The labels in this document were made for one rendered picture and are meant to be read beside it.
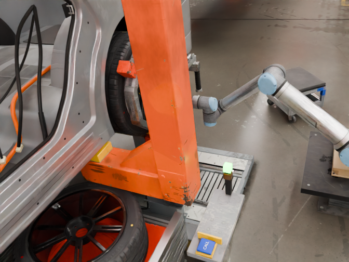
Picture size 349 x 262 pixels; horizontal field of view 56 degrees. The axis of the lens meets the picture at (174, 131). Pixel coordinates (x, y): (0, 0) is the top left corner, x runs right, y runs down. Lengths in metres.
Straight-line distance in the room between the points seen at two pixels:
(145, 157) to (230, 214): 0.53
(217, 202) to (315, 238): 0.74
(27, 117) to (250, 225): 1.50
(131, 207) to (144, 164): 0.26
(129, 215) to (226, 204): 0.51
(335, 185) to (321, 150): 0.33
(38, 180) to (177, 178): 0.62
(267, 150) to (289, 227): 0.78
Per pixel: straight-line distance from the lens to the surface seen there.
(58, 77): 1.92
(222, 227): 1.71
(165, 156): 1.52
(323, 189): 2.15
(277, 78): 1.93
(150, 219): 2.03
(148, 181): 1.71
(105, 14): 1.78
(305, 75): 3.27
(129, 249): 1.66
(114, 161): 1.82
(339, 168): 2.21
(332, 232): 2.34
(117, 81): 1.85
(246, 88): 2.20
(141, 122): 1.94
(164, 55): 1.24
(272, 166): 2.70
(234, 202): 1.81
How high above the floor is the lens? 1.80
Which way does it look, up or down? 35 degrees down
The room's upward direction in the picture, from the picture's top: 9 degrees counter-clockwise
